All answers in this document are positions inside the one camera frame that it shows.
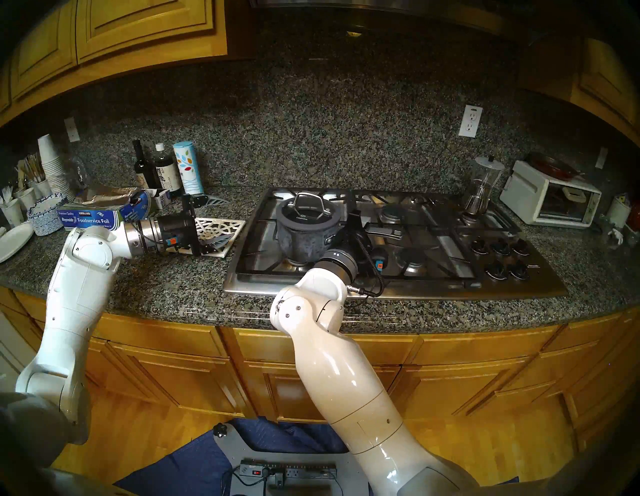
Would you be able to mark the stack of white paper cups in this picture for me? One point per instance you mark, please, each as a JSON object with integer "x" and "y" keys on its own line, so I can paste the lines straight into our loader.
{"x": 50, "y": 160}

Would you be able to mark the small white figurine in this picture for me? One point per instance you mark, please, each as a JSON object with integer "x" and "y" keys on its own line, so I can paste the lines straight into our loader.
{"x": 615, "y": 236}

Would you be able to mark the white wall switch plate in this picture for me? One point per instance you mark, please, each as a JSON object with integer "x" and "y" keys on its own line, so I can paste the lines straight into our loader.
{"x": 601, "y": 158}
{"x": 71, "y": 130}

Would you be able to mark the blue patterned paper bowls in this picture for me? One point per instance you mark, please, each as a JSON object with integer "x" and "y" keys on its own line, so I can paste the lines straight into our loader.
{"x": 45, "y": 222}

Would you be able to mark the white cutout pattern trivet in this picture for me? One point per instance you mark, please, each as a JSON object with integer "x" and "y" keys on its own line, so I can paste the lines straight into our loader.
{"x": 227, "y": 227}

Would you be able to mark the black base knob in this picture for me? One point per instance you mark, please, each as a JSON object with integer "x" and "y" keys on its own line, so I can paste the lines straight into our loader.
{"x": 220, "y": 430}

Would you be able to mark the glass and chrome coffee maker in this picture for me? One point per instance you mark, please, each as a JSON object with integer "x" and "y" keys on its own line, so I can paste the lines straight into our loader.
{"x": 480, "y": 197}

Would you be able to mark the small white carton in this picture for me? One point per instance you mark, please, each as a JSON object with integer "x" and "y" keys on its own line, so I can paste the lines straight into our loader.
{"x": 161, "y": 199}

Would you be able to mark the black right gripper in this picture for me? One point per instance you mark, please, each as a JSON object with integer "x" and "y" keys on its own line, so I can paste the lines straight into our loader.
{"x": 355, "y": 245}

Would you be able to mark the white appliance front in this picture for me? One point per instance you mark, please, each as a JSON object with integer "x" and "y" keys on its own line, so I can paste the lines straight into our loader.
{"x": 7, "y": 360}

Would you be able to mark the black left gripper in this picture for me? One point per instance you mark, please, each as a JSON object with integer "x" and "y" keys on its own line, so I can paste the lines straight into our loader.
{"x": 175, "y": 231}

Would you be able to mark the red frying pan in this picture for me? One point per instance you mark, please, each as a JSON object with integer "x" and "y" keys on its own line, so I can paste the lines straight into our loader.
{"x": 552, "y": 166}

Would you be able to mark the wooden upper cabinet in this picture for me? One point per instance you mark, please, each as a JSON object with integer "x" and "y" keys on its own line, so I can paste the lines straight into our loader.
{"x": 600, "y": 85}
{"x": 125, "y": 25}

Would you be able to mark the white toaster oven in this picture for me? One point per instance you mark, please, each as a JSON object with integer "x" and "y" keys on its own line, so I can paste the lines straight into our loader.
{"x": 525, "y": 195}

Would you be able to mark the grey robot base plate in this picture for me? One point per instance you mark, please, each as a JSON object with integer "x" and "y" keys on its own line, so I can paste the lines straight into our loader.
{"x": 280, "y": 457}

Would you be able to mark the white paper cup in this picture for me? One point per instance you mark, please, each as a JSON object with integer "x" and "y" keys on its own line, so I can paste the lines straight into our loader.
{"x": 12, "y": 212}
{"x": 27, "y": 197}
{"x": 44, "y": 189}

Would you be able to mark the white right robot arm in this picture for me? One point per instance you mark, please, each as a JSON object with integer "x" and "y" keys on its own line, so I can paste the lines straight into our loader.
{"x": 340, "y": 380}

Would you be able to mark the black stove knob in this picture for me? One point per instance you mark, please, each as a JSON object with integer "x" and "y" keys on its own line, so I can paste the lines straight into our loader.
{"x": 480, "y": 245}
{"x": 497, "y": 270}
{"x": 501, "y": 246}
{"x": 521, "y": 246}
{"x": 520, "y": 270}

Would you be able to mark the white paper plates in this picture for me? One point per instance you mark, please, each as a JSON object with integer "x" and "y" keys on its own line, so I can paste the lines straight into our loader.
{"x": 12, "y": 242}

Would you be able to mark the steel range hood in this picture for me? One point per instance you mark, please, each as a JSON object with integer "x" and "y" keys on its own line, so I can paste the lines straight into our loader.
{"x": 375, "y": 5}

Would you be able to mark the grey power strip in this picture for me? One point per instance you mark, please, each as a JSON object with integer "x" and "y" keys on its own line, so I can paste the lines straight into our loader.
{"x": 300, "y": 471}

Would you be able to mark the soy sauce bottle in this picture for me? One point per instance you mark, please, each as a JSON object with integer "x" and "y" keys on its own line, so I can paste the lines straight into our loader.
{"x": 167, "y": 175}

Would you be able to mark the blue white leaf-print canister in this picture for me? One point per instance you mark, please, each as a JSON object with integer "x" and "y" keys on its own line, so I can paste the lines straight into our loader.
{"x": 189, "y": 170}

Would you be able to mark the blue aluminium foil box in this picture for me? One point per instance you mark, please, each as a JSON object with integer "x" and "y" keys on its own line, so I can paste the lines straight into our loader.
{"x": 90, "y": 220}

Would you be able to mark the clear plastic bag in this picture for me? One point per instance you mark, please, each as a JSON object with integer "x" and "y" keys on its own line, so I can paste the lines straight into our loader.
{"x": 79, "y": 172}

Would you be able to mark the dark wine bottle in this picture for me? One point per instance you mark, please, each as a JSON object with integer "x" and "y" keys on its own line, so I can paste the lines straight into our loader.
{"x": 143, "y": 175}

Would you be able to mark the white mug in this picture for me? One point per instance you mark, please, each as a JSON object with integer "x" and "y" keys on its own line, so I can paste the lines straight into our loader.
{"x": 617, "y": 212}

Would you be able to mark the bunch of white plastic forks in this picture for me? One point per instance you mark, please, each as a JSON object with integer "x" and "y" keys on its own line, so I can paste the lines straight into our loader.
{"x": 6, "y": 194}

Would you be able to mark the stainless steel gas cooktop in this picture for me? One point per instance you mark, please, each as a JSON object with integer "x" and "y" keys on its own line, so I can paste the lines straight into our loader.
{"x": 450, "y": 292}

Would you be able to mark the bunch of wooden stirrers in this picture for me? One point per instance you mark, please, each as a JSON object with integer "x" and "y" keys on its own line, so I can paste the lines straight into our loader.
{"x": 34, "y": 167}

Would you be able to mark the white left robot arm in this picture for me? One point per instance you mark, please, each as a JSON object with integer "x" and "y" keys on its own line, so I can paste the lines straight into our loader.
{"x": 75, "y": 300}

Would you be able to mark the speckled grey saucepan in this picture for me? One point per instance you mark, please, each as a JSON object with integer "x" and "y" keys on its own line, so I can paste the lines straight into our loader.
{"x": 300, "y": 245}

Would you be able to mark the wooden lower cabinets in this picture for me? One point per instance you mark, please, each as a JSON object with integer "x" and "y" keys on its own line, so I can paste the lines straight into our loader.
{"x": 175, "y": 380}

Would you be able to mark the white wall power outlet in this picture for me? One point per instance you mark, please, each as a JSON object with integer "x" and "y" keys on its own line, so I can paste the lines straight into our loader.
{"x": 471, "y": 121}

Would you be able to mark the blue moving blanket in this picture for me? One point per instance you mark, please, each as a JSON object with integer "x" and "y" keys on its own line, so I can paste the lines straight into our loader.
{"x": 180, "y": 470}

